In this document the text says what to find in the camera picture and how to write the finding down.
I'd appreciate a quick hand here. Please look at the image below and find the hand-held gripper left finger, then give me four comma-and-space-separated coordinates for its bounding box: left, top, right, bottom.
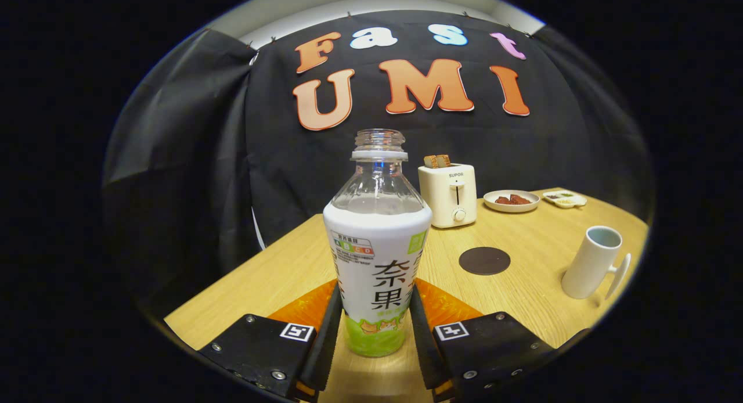
197, 279, 344, 402

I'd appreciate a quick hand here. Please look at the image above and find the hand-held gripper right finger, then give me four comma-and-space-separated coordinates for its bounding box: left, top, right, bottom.
408, 278, 558, 402

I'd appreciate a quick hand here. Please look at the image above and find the dark brown round coaster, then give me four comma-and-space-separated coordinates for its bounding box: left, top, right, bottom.
459, 246, 511, 276

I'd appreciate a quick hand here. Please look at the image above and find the white and green juice bottle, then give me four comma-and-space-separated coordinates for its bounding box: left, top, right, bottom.
323, 128, 434, 358

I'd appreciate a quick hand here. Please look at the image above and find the white cup with handle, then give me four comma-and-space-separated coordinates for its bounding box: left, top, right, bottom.
561, 225, 632, 301

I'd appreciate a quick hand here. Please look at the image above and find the wooden table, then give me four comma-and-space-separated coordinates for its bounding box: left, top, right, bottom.
164, 187, 650, 403

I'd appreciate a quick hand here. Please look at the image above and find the cream toaster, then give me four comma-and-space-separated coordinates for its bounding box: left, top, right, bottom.
418, 163, 478, 229

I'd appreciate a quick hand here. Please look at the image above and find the round plate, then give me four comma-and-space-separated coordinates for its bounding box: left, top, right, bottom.
483, 189, 541, 213

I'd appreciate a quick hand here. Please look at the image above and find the white divided dish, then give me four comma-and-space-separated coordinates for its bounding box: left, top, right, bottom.
542, 190, 588, 210

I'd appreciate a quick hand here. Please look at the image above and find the black backdrop cloth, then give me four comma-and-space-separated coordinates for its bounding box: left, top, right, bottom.
102, 9, 654, 311

